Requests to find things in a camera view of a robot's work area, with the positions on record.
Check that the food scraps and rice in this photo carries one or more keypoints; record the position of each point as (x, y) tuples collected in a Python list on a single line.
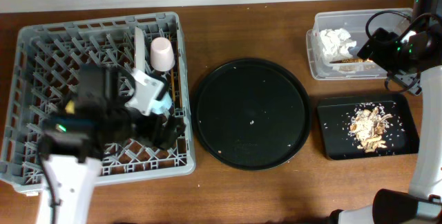
[(368, 127)]

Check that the yellow plastic bowl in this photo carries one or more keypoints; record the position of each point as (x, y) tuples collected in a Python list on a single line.
[(70, 107)]

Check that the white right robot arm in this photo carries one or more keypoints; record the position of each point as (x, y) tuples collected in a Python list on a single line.
[(417, 51)]

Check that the white paper napkin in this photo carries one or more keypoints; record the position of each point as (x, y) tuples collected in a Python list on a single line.
[(335, 44)]

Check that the grey round plate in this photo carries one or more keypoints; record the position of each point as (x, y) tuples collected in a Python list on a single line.
[(140, 49)]

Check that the clear plastic waste bin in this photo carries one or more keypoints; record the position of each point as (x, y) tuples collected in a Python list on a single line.
[(353, 21)]

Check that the black rectangular tray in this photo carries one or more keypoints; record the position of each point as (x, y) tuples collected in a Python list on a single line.
[(334, 115)]

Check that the pink plastic cup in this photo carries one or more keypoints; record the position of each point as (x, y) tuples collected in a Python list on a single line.
[(162, 56)]

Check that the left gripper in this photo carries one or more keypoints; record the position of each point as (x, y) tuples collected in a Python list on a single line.
[(160, 131)]

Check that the round black serving tray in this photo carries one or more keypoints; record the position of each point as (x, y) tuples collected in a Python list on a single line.
[(251, 114)]

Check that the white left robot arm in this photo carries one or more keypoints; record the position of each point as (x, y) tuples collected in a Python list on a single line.
[(110, 105)]

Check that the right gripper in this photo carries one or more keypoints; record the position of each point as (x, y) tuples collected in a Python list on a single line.
[(369, 49)]

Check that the gold snack wrapper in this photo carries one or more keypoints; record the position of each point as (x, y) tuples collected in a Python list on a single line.
[(352, 60)]

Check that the grey plastic dishwasher rack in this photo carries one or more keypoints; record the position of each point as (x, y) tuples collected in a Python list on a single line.
[(46, 66)]

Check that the light blue plastic cup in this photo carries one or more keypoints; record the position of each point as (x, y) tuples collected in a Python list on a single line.
[(161, 107)]

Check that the wooden chopstick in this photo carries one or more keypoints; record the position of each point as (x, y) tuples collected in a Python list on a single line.
[(179, 97), (172, 85)]

